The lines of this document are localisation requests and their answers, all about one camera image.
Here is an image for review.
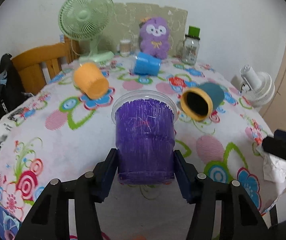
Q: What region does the purple plush toy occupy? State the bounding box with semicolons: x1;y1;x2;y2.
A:
140;17;170;60

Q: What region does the glass jar green lid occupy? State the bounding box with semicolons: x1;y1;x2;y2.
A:
181;25;200;65

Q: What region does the cotton swab container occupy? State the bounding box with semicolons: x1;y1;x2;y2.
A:
119;39;132;57

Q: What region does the green desk fan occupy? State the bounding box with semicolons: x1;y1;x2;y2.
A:
58;0;114;63

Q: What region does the white small fan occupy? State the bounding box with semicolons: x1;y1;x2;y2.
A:
231;65;275;108

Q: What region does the blue plastic cup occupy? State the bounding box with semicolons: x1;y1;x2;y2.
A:
133;51;161;76

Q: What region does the orange plastic cup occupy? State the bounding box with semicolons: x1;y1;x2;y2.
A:
73;62;109;99

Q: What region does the teal cup yellow rim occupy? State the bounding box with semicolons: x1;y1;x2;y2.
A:
180;82;224;121

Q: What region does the floral tablecloth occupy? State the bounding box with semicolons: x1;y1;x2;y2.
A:
0;54;286;240

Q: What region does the white folded shirt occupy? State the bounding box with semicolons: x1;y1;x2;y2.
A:
0;107;25;148

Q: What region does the black clothes pile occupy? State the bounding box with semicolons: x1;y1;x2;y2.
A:
0;53;27;119

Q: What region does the beige foam mat board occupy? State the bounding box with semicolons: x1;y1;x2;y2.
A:
98;3;188;56

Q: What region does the purple plastic cup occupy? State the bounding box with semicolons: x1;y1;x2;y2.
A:
112;90;177;185

